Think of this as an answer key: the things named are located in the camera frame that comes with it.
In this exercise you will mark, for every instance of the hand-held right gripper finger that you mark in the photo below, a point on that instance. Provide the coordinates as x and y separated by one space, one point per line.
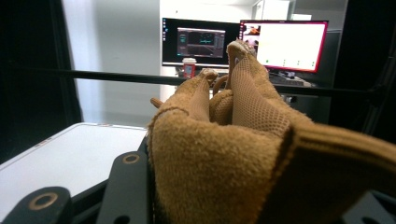
127 186

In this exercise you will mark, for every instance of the white two-tier shoe rack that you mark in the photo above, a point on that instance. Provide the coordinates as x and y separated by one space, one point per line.
62 155

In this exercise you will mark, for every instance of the tan suede ankle boot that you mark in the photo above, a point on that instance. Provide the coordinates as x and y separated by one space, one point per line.
211 171

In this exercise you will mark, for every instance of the red cup with white lid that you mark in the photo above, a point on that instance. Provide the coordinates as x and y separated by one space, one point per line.
189 68

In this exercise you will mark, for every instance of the dark curtain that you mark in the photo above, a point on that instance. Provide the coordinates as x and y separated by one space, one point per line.
28 77

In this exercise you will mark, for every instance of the dark screen monitor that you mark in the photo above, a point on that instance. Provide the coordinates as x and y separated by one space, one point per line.
199 40

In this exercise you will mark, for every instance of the bright screen monitor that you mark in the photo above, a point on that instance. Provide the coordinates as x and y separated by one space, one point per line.
292 43

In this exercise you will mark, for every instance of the black horizontal frame bar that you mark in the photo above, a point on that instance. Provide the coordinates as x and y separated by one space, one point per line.
124 76

